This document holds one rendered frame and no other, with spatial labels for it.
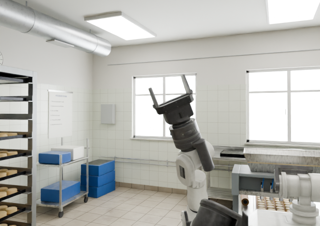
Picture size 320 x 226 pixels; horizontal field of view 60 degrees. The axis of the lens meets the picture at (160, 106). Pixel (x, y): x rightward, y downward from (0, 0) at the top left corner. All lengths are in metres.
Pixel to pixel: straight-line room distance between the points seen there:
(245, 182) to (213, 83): 3.32
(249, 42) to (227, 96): 1.04
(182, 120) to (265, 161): 1.35
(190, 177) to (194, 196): 0.12
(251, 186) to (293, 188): 1.46
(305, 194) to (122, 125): 5.39
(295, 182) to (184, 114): 0.34
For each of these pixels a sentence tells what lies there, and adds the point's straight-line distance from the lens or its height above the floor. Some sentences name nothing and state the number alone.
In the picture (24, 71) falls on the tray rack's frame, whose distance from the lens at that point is 1.48.
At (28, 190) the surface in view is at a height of 1.23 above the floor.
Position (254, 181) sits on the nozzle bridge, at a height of 1.11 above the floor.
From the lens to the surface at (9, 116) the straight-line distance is 1.61.
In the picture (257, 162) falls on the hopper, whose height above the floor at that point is 1.26.
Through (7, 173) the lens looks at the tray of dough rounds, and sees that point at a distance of 1.53.
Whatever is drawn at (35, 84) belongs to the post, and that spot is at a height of 1.75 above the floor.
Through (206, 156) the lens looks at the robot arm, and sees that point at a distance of 0.85.
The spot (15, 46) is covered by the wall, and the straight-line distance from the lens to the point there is 5.03.
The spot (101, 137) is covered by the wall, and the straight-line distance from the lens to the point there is 6.29.
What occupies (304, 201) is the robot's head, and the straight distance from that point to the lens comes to 0.76.
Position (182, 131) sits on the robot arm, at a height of 1.56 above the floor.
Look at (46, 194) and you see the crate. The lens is 4.92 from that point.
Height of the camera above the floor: 1.62
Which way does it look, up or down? 1 degrees up
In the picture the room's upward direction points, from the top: straight up
